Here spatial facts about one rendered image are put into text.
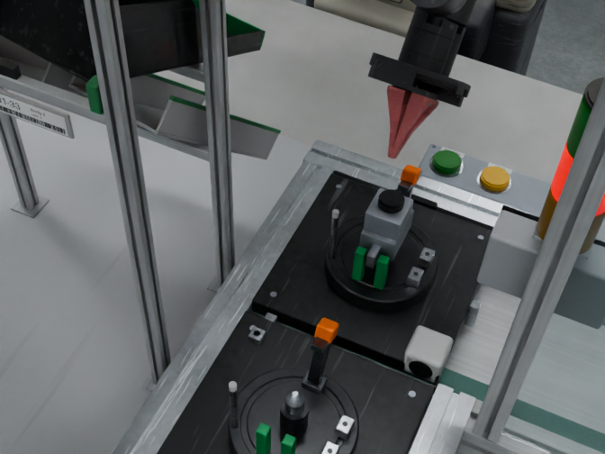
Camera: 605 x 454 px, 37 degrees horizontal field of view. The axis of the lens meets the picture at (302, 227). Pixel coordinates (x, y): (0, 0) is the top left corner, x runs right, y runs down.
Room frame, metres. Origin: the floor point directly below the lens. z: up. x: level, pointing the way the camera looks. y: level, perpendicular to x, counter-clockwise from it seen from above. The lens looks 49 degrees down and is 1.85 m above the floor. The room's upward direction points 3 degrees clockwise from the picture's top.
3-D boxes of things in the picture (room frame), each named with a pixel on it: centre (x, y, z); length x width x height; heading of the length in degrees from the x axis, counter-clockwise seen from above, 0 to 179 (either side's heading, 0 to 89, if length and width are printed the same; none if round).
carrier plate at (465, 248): (0.70, -0.10, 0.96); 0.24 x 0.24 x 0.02; 67
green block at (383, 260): (0.65, -0.10, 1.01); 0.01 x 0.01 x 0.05; 67
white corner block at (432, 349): (0.57, -0.15, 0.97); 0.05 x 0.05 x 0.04; 67
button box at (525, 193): (0.86, -0.26, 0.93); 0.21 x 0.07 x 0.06; 67
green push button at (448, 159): (0.89, -0.20, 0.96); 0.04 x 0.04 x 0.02
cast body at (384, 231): (0.69, -0.10, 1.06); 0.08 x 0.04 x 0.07; 157
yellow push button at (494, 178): (0.86, -0.26, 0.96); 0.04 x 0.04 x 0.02
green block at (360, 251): (0.66, -0.07, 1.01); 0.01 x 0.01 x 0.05; 67
